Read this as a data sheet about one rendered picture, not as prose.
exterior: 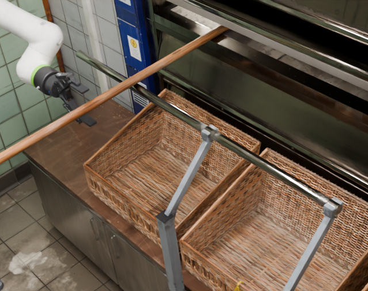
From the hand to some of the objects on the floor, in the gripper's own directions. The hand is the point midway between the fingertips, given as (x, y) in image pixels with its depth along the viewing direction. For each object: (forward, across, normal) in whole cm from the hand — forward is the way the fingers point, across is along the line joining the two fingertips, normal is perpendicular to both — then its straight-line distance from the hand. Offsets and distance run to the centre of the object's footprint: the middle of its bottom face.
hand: (87, 107), depth 217 cm
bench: (+47, +119, -27) cm, 131 cm away
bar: (+29, +119, -6) cm, 123 cm away
